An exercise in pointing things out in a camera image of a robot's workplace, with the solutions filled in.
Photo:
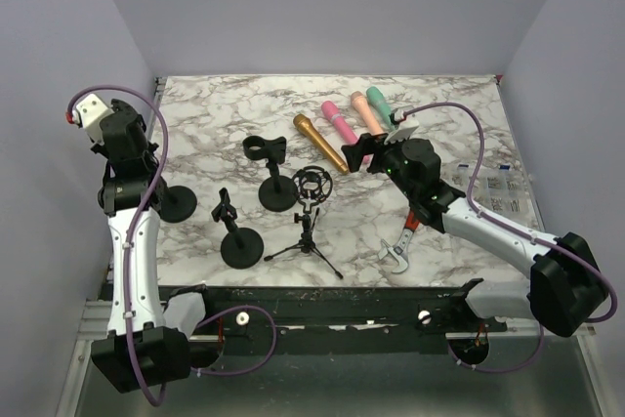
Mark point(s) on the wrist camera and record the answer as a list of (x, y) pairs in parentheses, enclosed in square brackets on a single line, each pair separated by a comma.
[(87, 114), (405, 125)]

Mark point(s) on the black front mounting rail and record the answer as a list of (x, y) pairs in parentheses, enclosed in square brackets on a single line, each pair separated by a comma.
[(429, 310)]

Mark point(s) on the black tripod shock-mount stand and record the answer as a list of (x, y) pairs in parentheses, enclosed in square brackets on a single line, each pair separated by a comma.
[(313, 186)]

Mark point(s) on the pink microphone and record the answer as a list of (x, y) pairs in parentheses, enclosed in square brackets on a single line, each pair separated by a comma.
[(334, 116)]

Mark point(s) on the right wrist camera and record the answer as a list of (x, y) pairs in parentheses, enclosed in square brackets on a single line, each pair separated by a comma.
[(405, 125)]

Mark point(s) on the red-handled adjustable wrench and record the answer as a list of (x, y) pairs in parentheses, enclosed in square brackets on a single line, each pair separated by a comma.
[(399, 251)]

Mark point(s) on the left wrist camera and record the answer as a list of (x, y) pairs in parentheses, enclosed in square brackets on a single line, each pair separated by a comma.
[(87, 114)]

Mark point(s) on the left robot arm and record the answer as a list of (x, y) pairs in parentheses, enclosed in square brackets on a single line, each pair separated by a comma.
[(147, 340)]

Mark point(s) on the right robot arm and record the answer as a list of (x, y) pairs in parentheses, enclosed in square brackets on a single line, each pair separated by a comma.
[(561, 288)]

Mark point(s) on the black round-base pink-mic stand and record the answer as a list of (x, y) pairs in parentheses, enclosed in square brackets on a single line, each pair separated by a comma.
[(241, 248)]

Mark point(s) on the mint green microphone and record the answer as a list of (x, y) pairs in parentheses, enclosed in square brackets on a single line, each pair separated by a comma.
[(377, 100)]

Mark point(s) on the black round-base clip stand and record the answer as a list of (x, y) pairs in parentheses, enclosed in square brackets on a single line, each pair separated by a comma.
[(277, 192)]

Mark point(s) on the gold microphone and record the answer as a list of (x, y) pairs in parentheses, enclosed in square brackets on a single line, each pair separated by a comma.
[(304, 125)]

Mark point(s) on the clear plastic screw box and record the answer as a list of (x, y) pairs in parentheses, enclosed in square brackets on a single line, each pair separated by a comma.
[(502, 191)]

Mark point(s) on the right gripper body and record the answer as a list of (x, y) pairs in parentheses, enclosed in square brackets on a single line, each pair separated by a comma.
[(389, 159)]

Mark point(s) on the black gold-mic stand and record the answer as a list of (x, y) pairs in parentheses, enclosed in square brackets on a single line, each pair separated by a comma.
[(174, 204)]

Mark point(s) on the beige microphone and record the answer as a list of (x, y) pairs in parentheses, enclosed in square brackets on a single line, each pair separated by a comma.
[(360, 104)]

